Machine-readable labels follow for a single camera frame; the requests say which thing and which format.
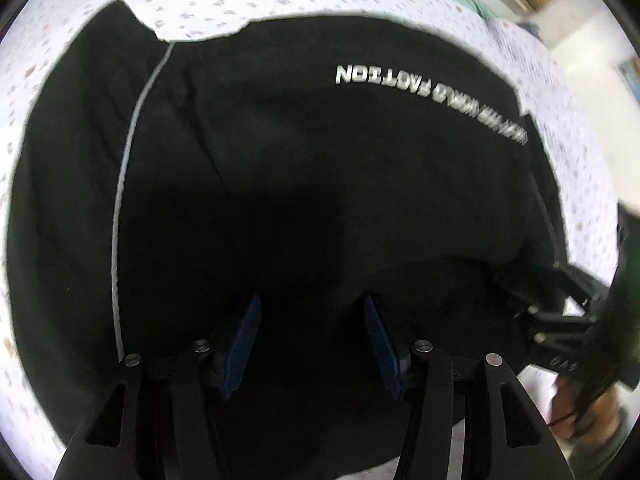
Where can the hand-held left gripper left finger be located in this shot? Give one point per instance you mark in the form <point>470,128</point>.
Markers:
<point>241,342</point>

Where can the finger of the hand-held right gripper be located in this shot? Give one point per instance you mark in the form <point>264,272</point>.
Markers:
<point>555,280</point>
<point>560,330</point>

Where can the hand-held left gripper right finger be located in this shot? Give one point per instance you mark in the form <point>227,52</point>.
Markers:
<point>384,345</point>

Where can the black hooded jacket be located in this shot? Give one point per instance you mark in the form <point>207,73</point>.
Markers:
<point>300,185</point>

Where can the person's right hand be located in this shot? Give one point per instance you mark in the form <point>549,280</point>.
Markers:
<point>609,410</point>

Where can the colourful wall map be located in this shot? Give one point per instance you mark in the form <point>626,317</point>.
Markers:
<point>631,72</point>

